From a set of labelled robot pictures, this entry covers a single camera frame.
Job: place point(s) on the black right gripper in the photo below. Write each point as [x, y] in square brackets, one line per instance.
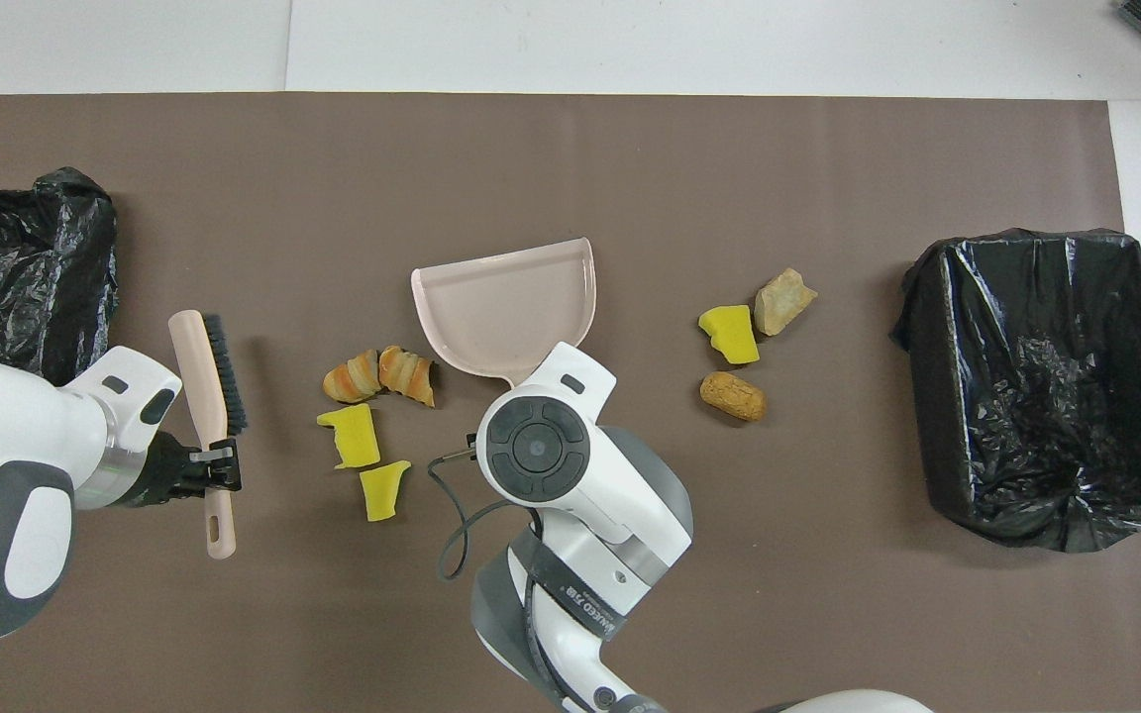
[473, 448]

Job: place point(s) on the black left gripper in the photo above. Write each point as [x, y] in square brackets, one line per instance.
[169, 470]

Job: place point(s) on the pink brush with black bristles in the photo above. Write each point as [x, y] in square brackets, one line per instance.
[199, 386]

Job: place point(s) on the croissant piece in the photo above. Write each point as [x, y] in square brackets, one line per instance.
[351, 378]
[407, 374]

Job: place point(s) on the small yellow green sponge piece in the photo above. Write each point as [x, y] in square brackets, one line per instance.
[380, 492]

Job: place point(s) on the notched yellow sponge piece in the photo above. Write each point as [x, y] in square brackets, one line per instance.
[355, 436]

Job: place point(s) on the pink plastic dustpan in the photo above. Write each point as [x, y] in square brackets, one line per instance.
[511, 307]

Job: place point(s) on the brown bread roll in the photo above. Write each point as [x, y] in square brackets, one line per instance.
[733, 396]

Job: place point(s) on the beige bread chunk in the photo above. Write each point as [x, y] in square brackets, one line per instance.
[781, 302]

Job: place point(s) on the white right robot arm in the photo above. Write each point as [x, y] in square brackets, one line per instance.
[620, 495]

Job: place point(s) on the black bag lined bin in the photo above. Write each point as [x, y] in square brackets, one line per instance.
[26, 257]
[1026, 396]

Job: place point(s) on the brown table mat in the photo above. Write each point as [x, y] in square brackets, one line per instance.
[630, 158]

